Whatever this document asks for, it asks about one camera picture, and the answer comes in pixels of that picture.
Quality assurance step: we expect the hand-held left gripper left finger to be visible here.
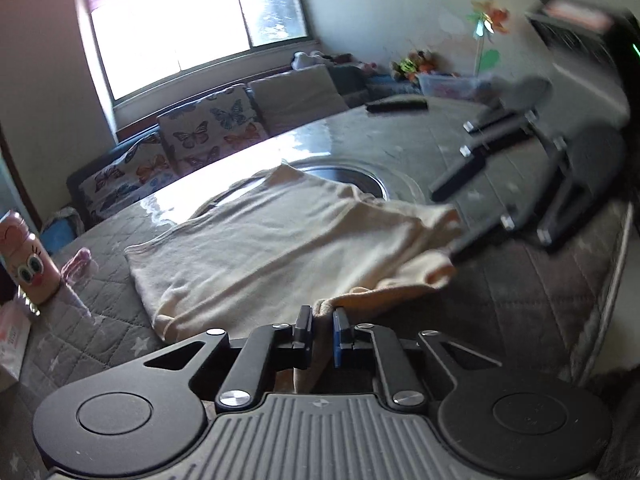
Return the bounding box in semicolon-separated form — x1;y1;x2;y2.
142;305;315;413

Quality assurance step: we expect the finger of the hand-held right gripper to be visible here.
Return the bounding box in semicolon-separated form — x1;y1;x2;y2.
429;105;563;203
449;149;583;267

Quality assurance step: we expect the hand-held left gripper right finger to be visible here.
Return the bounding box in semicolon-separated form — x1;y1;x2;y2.
332;306;503;407

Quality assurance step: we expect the cream knit garment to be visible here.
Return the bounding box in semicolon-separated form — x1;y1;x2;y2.
124;162;463;393

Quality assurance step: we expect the grey quilted star tablecloth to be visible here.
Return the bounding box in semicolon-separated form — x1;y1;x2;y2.
0;95;636;480

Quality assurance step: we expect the clear plastic storage box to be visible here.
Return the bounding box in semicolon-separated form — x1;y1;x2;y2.
417;72;498;106

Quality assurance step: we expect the colourful pinwheel decoration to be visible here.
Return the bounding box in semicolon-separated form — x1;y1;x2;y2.
467;0;512;77

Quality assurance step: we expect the black remote control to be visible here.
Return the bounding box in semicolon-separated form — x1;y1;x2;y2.
365;99;429;114

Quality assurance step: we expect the round black induction hob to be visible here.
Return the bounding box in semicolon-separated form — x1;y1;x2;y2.
292;162;390;201

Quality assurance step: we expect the green plush toy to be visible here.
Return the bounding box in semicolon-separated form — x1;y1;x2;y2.
390;50;441;83

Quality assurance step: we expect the beige cushion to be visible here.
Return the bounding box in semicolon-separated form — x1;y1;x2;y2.
248;65;351;137

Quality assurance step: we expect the white plush toy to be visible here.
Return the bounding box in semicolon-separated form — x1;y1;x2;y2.
291;51;331;71

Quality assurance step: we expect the dark grey cloth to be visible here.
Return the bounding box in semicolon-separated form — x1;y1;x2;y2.
587;367;640;480

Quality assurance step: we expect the butterfly print cushion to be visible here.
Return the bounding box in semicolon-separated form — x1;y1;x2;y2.
157;85;269;176
80;137;176;223

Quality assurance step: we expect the dark blue sofa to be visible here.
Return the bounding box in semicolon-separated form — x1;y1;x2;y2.
66;60;426;231

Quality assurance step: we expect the pink cartoon face bottle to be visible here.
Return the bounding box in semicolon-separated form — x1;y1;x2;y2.
0;211;61;306

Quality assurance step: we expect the white tissue box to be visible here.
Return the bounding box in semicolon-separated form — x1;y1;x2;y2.
0;300;32;391

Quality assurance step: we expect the bright window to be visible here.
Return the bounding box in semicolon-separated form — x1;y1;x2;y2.
82;0;311;106

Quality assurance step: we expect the pink bottle strap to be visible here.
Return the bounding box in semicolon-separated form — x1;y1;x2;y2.
61;247;95;286

